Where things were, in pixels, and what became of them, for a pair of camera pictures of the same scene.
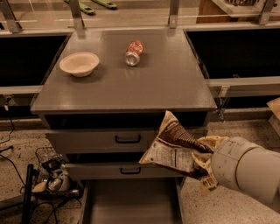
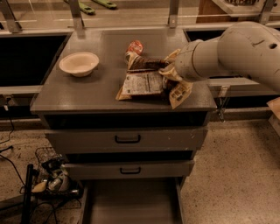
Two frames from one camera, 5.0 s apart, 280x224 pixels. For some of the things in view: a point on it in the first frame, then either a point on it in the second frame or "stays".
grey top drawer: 101,141 stays
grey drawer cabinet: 102,100 stays
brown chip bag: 174,147 → 143,76
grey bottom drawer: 133,201 stays
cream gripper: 228,162 → 184,65
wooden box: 208,7 stays
